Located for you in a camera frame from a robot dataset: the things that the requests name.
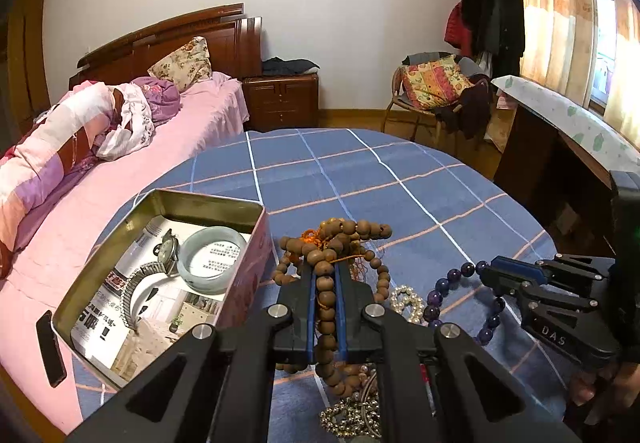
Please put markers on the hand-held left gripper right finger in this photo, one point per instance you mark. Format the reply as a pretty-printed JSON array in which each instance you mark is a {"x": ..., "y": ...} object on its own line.
[{"x": 341, "y": 318}]

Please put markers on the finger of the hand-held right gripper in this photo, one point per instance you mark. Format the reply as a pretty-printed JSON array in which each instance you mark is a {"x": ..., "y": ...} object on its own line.
[
  {"x": 505, "y": 287},
  {"x": 515, "y": 268}
]

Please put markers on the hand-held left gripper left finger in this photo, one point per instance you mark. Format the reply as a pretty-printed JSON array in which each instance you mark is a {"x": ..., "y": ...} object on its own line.
[{"x": 311, "y": 318}]

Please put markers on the pink metal tin box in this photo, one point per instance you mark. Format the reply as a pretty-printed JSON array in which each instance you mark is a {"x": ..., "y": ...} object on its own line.
[{"x": 240, "y": 293}]

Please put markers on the person's right hand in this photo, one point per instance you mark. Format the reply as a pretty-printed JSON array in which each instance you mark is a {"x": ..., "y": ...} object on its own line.
[{"x": 582, "y": 390}]

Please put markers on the dark wooden desk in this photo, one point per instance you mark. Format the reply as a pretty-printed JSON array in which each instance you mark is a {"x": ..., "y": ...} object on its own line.
[{"x": 530, "y": 163}]

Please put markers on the pale jade bangle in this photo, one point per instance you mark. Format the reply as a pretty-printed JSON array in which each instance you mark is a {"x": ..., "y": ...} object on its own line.
[{"x": 187, "y": 269}]

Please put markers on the white leaf print cloth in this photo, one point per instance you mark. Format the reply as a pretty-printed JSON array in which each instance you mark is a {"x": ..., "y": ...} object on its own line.
[{"x": 565, "y": 115}]

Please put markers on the silver wristwatch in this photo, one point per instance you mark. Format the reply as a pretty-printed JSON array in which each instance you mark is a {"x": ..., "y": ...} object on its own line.
[{"x": 165, "y": 248}]

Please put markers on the dark brown garment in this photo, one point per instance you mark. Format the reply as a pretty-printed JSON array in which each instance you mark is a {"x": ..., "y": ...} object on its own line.
[{"x": 472, "y": 110}]

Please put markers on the rattan chair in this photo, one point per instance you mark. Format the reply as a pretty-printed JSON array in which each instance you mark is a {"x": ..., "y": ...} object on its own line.
[{"x": 400, "y": 105}]

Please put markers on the colourful patchwork cushion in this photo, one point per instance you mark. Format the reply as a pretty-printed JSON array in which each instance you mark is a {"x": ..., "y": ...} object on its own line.
[{"x": 435, "y": 80}]

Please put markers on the wooden nightstand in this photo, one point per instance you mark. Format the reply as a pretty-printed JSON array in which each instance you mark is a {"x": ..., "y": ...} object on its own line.
[{"x": 280, "y": 100}]

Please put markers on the bed with pink sheet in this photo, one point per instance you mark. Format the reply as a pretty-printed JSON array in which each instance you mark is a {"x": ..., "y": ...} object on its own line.
[{"x": 200, "y": 118}]

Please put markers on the window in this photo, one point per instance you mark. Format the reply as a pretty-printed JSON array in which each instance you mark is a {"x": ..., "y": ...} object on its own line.
[{"x": 604, "y": 38}]

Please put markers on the hanging red jacket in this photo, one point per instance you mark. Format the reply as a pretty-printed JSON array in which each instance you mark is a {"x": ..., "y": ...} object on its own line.
[{"x": 454, "y": 28}]

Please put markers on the dark folded clothes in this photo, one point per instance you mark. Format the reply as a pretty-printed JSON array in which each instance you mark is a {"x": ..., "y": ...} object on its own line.
[{"x": 287, "y": 67}]

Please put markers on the hanging black coats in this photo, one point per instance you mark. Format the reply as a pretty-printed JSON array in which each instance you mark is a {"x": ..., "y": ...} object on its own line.
[{"x": 502, "y": 13}]

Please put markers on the black smartphone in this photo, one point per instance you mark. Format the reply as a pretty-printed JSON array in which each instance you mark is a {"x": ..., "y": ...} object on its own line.
[{"x": 50, "y": 348}]

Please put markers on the purple cloth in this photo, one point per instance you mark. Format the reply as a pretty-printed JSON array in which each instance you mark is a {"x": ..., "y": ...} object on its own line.
[{"x": 162, "y": 95}]

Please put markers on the floral pillow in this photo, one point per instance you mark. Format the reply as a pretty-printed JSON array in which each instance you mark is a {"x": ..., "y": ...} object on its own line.
[{"x": 182, "y": 63}]

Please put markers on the pink patchwork quilt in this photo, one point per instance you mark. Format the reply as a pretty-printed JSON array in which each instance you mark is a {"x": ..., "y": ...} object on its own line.
[{"x": 55, "y": 133}]

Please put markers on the dark wooden headboard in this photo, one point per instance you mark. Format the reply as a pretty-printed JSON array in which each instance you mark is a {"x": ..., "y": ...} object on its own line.
[{"x": 150, "y": 40}]

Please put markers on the wooden wardrobe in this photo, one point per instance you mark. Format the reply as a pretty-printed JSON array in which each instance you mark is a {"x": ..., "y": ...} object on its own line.
[{"x": 27, "y": 53}]

